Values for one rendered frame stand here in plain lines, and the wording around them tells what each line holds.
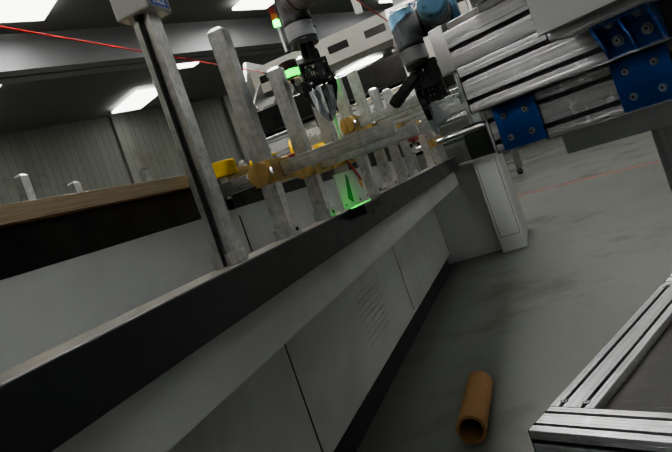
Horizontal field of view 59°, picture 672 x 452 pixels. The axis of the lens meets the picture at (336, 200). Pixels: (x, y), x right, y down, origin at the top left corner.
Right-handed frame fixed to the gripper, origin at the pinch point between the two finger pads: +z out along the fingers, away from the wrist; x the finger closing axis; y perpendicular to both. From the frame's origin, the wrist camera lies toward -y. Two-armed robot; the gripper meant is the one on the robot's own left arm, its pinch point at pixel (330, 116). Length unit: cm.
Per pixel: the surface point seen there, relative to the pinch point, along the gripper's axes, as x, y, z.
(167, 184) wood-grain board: -37.7, 30.7, 5.6
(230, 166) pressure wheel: -25.7, 20.3, 5.5
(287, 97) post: -8.7, 4.6, -7.5
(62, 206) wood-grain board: -48, 58, 6
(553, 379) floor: 39, -24, 94
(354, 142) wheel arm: 1.5, 30.4, 10.1
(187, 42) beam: -120, -681, -239
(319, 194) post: -9.1, 4.4, 18.0
